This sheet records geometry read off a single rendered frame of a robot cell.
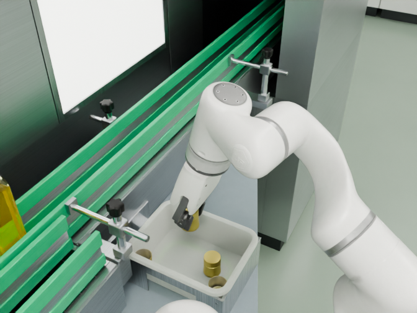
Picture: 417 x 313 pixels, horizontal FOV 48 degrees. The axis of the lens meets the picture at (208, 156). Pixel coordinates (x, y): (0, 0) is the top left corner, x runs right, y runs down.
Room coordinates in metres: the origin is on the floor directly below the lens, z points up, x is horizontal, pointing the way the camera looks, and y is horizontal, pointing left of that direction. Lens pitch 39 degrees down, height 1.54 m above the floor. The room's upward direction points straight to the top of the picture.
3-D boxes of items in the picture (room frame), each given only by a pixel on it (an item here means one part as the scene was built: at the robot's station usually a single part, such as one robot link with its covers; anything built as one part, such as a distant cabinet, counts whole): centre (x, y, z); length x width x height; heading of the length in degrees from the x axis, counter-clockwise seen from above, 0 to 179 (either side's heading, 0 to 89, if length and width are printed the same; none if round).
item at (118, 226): (0.55, 0.17, 0.95); 0.17 x 0.03 x 0.12; 62
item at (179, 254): (0.61, 0.03, 0.80); 0.22 x 0.17 x 0.09; 62
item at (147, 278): (0.62, 0.06, 0.79); 0.27 x 0.17 x 0.08; 62
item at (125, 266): (0.56, 0.19, 0.85); 0.09 x 0.04 x 0.07; 62
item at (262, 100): (1.12, -0.13, 0.90); 0.17 x 0.05 x 0.23; 62
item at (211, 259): (0.59, -0.01, 0.79); 0.04 x 0.04 x 0.04
